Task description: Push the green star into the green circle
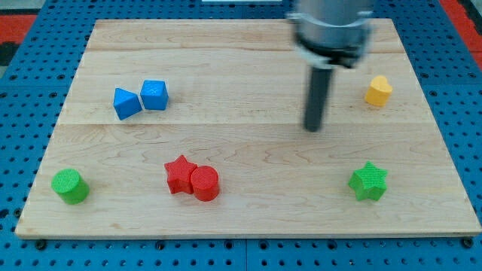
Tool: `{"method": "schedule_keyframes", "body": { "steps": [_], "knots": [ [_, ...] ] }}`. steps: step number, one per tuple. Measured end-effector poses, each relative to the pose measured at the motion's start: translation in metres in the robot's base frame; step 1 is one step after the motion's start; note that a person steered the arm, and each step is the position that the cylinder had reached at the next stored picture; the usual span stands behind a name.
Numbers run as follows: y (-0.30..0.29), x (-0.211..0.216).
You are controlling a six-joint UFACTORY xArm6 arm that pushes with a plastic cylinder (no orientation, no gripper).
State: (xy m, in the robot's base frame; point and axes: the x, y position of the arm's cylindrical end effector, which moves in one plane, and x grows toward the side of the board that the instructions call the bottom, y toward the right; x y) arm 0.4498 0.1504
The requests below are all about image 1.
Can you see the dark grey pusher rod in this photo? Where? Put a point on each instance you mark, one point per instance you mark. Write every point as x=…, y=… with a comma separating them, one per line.
x=317, y=94

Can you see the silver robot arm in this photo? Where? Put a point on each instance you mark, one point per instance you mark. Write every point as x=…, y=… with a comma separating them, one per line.
x=328, y=34

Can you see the green star block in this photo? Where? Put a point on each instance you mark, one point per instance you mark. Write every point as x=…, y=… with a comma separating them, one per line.
x=368, y=182

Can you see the red star block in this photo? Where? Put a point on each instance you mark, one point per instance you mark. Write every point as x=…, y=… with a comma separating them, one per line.
x=179, y=175

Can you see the yellow heart block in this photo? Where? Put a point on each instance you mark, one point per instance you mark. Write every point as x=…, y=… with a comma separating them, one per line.
x=379, y=91

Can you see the wooden board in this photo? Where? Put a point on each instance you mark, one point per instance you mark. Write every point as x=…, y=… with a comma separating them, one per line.
x=236, y=102

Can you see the red cylinder block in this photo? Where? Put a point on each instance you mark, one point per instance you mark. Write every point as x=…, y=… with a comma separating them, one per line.
x=204, y=181

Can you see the blue cube block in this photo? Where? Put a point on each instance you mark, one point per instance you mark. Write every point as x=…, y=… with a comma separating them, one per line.
x=154, y=95

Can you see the blue triangular block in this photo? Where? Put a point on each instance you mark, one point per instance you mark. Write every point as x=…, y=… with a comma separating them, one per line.
x=125, y=103

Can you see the green cylinder block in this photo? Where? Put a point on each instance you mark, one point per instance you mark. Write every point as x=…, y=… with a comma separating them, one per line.
x=69, y=185

